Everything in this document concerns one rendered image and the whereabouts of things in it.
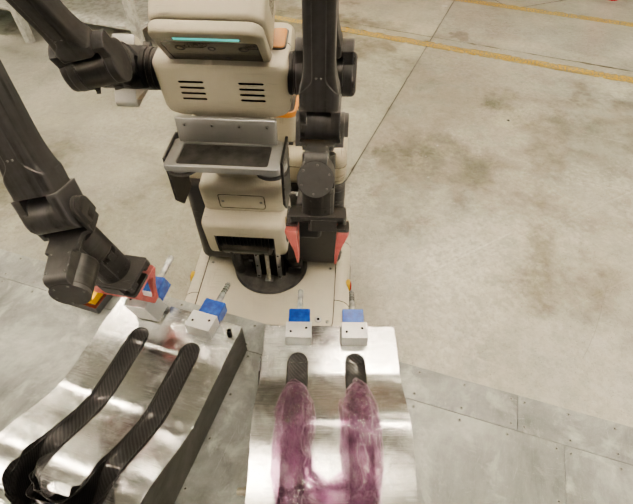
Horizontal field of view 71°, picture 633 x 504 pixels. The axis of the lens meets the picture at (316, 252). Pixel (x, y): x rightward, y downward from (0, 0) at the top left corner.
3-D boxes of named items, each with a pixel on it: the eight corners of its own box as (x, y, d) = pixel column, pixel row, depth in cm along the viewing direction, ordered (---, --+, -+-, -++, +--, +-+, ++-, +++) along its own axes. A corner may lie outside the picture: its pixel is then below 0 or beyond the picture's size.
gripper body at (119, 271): (135, 295, 75) (109, 272, 69) (88, 287, 78) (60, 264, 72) (153, 263, 78) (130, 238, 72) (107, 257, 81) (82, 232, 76)
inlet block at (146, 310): (167, 262, 94) (154, 247, 89) (187, 265, 92) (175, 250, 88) (138, 318, 87) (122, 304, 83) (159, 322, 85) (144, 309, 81)
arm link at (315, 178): (349, 110, 74) (297, 109, 75) (349, 118, 64) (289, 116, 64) (345, 181, 79) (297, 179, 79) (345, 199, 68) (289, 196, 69)
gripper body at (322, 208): (346, 228, 77) (348, 186, 74) (287, 226, 77) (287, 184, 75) (345, 216, 83) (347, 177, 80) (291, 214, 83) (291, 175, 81)
